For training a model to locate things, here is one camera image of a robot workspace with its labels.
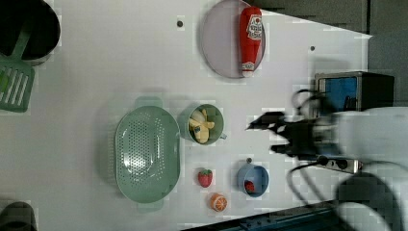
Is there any plush orange slice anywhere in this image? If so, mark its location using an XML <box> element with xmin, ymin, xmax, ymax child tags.
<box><xmin>210</xmin><ymin>193</ymin><xmax>228</xmax><ymax>212</ymax></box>

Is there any plush red ketchup bottle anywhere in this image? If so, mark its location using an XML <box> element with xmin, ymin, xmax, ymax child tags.
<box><xmin>239</xmin><ymin>7</ymin><xmax>263</xmax><ymax>78</ymax></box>

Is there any small red strawberry toy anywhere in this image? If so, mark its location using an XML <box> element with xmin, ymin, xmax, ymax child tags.
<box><xmin>244</xmin><ymin>181</ymin><xmax>255</xmax><ymax>193</ymax></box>

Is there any plush red strawberry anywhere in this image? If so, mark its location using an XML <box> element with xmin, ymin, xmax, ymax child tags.
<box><xmin>197</xmin><ymin>169</ymin><xmax>213</xmax><ymax>188</ymax></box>

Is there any green colander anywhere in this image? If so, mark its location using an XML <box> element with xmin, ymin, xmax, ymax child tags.
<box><xmin>115</xmin><ymin>96</ymin><xmax>181</xmax><ymax>213</ymax></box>

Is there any green slotted spatula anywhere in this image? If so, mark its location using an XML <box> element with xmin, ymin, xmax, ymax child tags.
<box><xmin>0</xmin><ymin>19</ymin><xmax>35</xmax><ymax>113</ymax></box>

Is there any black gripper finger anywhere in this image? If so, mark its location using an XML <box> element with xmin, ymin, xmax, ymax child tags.
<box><xmin>247</xmin><ymin>112</ymin><xmax>285</xmax><ymax>132</ymax></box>
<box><xmin>270</xmin><ymin>144</ymin><xmax>296</xmax><ymax>156</ymax></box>

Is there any blue mug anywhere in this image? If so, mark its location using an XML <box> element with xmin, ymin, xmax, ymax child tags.
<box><xmin>237</xmin><ymin>164</ymin><xmax>269</xmax><ymax>197</ymax></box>

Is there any green mug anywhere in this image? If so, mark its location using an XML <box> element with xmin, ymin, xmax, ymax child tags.
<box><xmin>177</xmin><ymin>104</ymin><xmax>227</xmax><ymax>145</ymax></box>

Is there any plush peeled banana toy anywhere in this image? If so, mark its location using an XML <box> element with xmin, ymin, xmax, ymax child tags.
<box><xmin>189</xmin><ymin>109</ymin><xmax>215</xmax><ymax>143</ymax></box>

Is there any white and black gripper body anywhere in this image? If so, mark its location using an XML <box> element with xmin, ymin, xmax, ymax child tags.
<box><xmin>283</xmin><ymin>119</ymin><xmax>342</xmax><ymax>159</ymax></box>

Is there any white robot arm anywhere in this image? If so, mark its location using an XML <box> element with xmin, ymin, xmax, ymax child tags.
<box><xmin>248</xmin><ymin>107</ymin><xmax>407</xmax><ymax>231</ymax></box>

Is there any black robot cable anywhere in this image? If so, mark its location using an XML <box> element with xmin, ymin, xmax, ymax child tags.
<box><xmin>286</xmin><ymin>160</ymin><xmax>338</xmax><ymax>210</ymax></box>

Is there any black utensil holder cup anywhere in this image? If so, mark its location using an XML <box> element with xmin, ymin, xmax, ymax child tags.
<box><xmin>0</xmin><ymin>0</ymin><xmax>61</xmax><ymax>66</ymax></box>

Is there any round grey plate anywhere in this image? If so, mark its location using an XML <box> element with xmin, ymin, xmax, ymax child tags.
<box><xmin>201</xmin><ymin>0</ymin><xmax>266</xmax><ymax>78</ymax></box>

